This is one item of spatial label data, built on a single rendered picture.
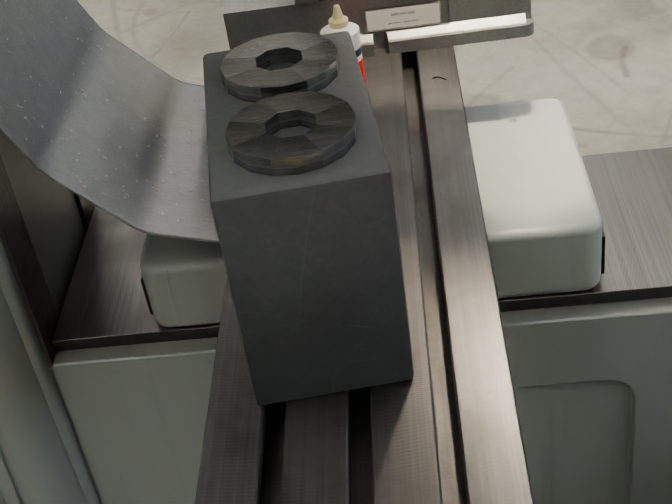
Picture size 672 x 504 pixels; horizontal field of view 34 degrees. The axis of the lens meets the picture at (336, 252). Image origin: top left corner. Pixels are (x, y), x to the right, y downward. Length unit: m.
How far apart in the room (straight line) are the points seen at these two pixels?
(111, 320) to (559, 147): 0.55
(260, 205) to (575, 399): 0.68
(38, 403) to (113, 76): 0.38
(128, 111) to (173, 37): 2.39
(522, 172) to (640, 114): 1.73
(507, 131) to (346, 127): 0.60
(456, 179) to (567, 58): 2.21
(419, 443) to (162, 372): 0.53
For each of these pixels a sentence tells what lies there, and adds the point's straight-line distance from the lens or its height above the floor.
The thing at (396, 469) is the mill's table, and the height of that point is 0.93.
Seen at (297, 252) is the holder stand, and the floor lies 1.06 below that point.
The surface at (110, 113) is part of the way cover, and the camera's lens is 1.25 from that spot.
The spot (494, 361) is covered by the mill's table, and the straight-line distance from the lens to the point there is 0.84.
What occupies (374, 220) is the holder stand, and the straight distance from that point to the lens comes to 0.73.
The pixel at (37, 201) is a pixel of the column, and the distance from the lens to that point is 1.30.
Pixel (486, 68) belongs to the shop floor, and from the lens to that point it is 3.21.
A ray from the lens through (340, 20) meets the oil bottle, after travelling 1.14.
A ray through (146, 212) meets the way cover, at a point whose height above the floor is 0.88.
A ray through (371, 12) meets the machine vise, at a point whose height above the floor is 0.97.
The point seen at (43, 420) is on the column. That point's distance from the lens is 1.30.
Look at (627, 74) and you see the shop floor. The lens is 3.15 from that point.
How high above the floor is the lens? 1.50
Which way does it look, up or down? 37 degrees down
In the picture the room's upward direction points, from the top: 9 degrees counter-clockwise
